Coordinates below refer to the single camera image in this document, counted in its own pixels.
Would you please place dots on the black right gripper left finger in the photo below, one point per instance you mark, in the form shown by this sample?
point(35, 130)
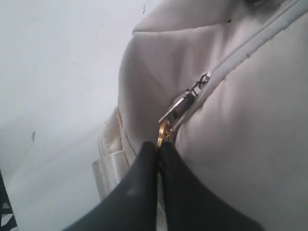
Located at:
point(132, 204)

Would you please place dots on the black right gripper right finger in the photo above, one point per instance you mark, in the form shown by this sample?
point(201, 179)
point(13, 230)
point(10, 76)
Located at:
point(190, 205)

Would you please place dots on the gold zipper pull charm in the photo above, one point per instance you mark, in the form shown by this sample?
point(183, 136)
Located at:
point(164, 133)

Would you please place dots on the cream fabric duffel bag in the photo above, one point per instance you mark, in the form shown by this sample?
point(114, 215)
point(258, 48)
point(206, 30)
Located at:
point(246, 134)

